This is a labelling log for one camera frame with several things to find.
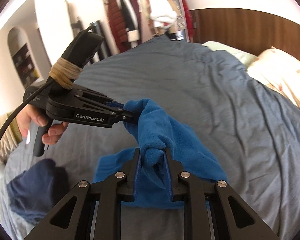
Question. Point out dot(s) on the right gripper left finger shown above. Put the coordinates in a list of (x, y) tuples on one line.
[(92, 211)]

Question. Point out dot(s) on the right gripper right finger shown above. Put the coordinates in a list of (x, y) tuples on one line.
[(212, 210)]

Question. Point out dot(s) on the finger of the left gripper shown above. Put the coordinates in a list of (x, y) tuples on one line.
[(115, 104), (130, 119)]

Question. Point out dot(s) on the bright blue fleece pants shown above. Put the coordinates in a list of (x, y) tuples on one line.
[(155, 132)]

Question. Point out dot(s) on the beige sleeve forearm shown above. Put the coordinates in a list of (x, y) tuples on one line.
[(10, 140)]

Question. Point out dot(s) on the person's left hand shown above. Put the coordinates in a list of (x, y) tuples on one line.
[(32, 114)]

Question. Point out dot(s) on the black cylindrical stand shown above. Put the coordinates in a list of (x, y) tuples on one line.
[(103, 48)]

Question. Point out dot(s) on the folded navy blue garment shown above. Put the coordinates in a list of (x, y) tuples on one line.
[(35, 192)]

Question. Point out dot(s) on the black ladder rack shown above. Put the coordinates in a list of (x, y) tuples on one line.
[(75, 21)]

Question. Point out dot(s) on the grey-blue bed duvet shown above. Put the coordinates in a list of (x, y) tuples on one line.
[(253, 131)]

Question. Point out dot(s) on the clothes rack with garments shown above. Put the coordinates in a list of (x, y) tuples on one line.
[(129, 23)]

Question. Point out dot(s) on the pale green pillow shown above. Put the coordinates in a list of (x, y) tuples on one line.
[(245, 58)]

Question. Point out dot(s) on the wooden headboard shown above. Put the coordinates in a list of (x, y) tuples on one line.
[(248, 30)]

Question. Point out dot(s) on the cream floral pillow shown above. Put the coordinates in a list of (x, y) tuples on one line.
[(278, 71)]

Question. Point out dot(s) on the arched wall shelf niche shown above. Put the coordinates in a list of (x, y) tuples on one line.
[(23, 46)]

